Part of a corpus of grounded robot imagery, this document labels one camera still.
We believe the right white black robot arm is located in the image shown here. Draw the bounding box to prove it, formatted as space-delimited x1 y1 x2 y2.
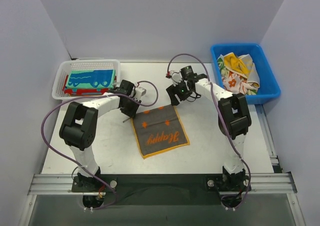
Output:
166 66 252 189

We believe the white patterned towel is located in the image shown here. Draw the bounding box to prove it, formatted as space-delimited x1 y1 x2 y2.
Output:
217 54 260 95

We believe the green teal towel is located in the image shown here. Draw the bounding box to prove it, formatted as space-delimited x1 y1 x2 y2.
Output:
66 69 116 89

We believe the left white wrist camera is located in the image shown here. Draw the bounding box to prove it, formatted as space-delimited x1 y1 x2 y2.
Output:
133 87 147 101

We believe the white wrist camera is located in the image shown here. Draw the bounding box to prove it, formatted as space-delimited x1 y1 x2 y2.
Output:
165 70 183 85
133 87 147 101

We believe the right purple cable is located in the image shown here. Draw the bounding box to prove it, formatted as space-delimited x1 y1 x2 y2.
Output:
165 53 252 209

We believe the red blue tiger towel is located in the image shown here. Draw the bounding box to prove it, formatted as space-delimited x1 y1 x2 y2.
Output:
61 75 110 97

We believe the grey orange-edged towel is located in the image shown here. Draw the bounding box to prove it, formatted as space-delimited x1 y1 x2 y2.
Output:
131 105 190 159

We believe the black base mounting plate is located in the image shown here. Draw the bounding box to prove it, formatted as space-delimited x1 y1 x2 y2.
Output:
71 174 251 208

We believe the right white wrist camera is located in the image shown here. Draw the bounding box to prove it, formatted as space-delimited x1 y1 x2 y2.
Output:
165 70 183 85

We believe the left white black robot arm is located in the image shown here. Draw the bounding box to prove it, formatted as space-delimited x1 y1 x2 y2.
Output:
59 80 147 184

